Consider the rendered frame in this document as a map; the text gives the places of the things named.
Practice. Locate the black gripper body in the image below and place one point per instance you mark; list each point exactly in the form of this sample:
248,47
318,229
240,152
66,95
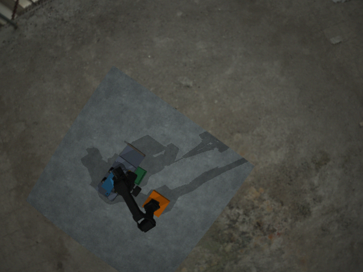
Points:
135,191

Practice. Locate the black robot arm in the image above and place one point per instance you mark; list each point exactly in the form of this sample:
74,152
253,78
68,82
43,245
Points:
122,187

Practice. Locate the green tray floor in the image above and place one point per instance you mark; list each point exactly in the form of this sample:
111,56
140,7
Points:
140,174

